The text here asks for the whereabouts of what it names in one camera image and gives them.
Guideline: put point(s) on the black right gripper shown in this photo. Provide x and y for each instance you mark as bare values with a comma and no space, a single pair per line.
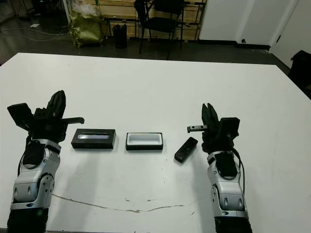
213,142

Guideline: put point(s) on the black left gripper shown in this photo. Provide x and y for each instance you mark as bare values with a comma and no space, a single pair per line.
48,128

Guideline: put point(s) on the slim black camera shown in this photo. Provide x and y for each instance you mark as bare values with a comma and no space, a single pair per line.
185,150

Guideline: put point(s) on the black box lid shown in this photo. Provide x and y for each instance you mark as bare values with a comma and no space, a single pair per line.
93,140

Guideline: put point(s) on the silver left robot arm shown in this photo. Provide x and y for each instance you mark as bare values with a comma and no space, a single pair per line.
34,179

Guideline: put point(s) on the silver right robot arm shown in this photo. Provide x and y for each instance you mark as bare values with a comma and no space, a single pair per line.
228,189

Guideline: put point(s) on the black box base white insert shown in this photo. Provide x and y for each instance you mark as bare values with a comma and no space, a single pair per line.
144,140

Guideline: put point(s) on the green sack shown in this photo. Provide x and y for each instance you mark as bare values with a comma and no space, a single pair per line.
86,31

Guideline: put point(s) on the white paper sheet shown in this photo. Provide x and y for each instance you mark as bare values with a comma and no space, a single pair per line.
35,25

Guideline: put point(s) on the black door stopper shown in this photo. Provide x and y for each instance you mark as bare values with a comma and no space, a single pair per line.
243,40

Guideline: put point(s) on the black waste bin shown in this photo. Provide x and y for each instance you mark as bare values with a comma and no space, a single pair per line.
120,36

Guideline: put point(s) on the clear plastic bag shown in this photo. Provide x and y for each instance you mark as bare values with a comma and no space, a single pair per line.
85,9

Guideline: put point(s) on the black seat back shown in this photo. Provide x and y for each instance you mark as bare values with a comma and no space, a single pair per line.
301,70

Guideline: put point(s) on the black chair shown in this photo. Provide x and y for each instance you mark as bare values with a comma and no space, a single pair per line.
161,23

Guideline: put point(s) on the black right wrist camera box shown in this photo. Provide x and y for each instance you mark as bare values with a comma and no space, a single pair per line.
229,126

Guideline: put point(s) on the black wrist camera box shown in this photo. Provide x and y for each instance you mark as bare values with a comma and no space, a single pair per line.
19,114
229,126

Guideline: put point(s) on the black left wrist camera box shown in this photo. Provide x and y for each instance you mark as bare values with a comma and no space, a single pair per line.
19,114

